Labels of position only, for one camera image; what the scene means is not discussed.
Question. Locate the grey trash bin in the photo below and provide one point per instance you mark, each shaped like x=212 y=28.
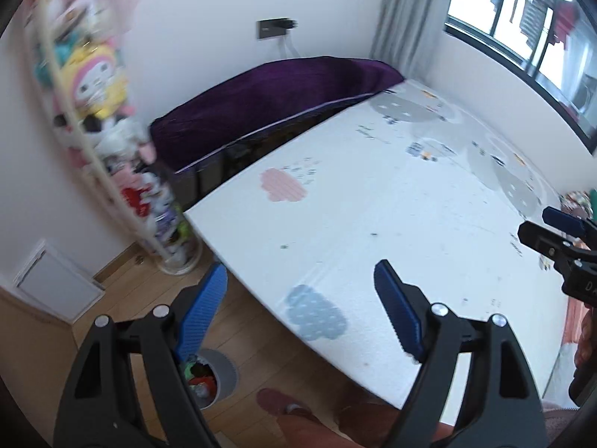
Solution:
x=211 y=377

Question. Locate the dark framed window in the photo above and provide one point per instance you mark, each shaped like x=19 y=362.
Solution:
x=549 y=44

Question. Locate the person's right hand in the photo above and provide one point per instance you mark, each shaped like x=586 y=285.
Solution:
x=585 y=357

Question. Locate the grey curtain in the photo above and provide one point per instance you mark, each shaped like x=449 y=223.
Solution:
x=408 y=33

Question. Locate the striped folded cloth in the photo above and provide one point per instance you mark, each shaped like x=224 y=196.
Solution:
x=578 y=204

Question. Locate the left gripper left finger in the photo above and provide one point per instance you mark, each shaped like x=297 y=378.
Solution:
x=172 y=333

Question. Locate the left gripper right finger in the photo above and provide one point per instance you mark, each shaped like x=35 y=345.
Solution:
x=422 y=328

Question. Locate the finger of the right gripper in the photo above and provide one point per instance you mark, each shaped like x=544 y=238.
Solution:
x=548 y=244
x=573 y=226

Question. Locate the dark wall socket plate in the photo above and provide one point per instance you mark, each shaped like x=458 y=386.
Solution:
x=274 y=27

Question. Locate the white wall access panel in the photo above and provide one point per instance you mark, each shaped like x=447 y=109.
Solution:
x=53 y=283

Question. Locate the pink folded blanket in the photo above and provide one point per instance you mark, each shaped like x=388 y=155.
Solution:
x=573 y=323

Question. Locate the person's brown slipper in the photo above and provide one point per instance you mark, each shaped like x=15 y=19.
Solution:
x=282 y=405

